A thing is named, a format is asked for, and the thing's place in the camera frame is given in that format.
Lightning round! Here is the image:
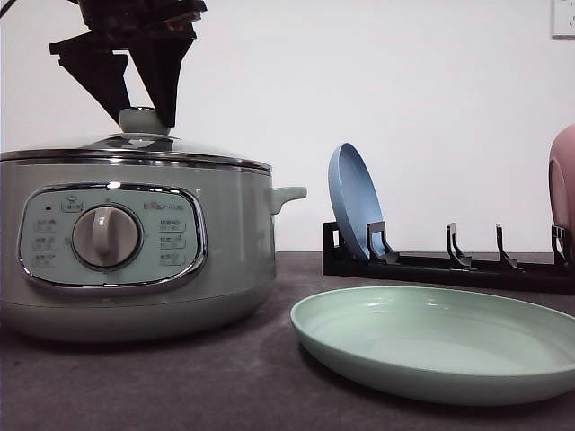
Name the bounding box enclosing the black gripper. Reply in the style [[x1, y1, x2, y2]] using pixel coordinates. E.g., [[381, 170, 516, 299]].
[[49, 0, 207, 128]]

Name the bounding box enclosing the glass steamer lid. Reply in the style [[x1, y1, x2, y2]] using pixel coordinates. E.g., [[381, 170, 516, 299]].
[[0, 108, 272, 172]]

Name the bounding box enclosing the green plate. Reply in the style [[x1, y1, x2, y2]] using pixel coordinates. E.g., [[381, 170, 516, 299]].
[[290, 286, 575, 405]]

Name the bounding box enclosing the green electric steamer pot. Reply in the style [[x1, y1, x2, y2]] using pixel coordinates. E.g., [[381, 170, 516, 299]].
[[0, 161, 308, 344]]

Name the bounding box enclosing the blue plate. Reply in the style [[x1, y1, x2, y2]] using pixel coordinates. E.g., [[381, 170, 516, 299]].
[[328, 143, 385, 259]]

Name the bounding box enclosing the pink plate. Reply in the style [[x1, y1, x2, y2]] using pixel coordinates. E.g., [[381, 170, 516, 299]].
[[548, 124, 575, 261]]

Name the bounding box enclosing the black dish rack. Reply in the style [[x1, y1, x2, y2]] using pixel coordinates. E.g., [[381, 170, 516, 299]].
[[323, 222, 575, 295]]

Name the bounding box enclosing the white wall socket right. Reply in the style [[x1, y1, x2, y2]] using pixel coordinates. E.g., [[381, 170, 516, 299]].
[[552, 0, 575, 40]]

